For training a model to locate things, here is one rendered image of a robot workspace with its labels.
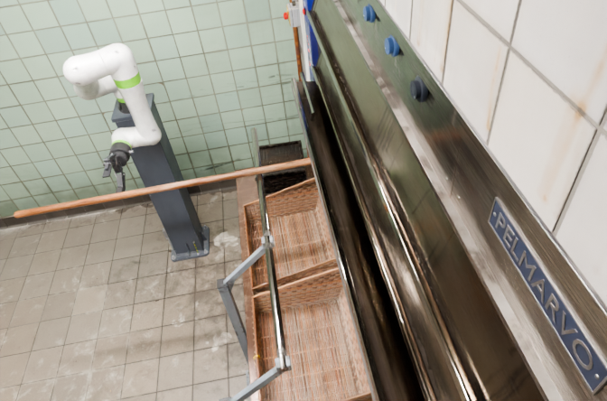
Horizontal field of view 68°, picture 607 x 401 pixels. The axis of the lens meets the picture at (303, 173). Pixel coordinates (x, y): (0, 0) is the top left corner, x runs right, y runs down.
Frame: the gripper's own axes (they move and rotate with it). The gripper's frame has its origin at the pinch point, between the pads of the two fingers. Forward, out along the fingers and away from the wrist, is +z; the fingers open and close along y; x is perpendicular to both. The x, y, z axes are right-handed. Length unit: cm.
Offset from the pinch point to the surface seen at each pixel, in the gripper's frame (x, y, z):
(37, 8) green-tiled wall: 45, -40, -117
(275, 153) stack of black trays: -73, 39, -51
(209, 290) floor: -14, 120, -22
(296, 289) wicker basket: -72, 47, 38
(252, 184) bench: -55, 62, -52
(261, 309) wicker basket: -54, 57, 38
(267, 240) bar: -64, 2, 44
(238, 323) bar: -43, 54, 45
